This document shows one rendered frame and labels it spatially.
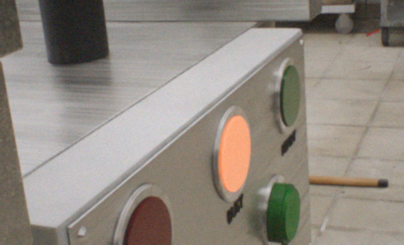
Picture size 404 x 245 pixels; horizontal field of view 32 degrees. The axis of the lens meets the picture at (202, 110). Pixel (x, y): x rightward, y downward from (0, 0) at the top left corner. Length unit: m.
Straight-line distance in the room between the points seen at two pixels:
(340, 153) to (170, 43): 2.08
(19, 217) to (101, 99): 0.12
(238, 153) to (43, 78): 0.10
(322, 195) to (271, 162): 1.79
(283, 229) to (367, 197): 1.79
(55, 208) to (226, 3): 0.25
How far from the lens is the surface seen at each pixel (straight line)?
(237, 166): 0.30
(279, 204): 0.35
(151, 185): 0.23
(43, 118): 0.28
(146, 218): 0.23
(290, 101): 0.37
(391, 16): 3.84
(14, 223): 0.18
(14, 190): 0.18
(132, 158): 0.23
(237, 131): 0.30
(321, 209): 2.07
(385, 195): 2.15
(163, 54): 0.36
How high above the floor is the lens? 0.92
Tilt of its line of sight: 18 degrees down
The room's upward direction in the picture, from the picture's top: 5 degrees counter-clockwise
